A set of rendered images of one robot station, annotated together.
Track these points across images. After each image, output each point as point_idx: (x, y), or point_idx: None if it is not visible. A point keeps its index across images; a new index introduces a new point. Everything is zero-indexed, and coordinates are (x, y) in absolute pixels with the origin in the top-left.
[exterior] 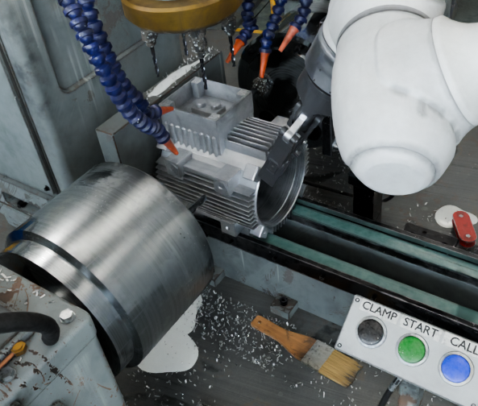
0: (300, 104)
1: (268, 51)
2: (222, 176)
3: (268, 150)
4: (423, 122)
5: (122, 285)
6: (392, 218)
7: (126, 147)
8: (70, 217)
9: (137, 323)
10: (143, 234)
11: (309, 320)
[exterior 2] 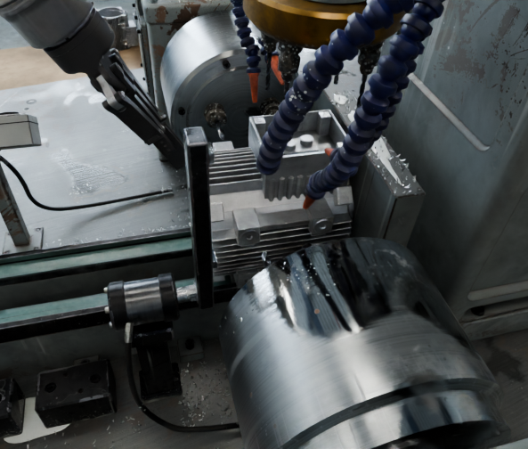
0: (111, 54)
1: (305, 187)
2: (223, 143)
3: (164, 113)
4: None
5: (170, 45)
6: (154, 443)
7: (314, 102)
8: (224, 20)
9: (160, 69)
10: (185, 50)
11: None
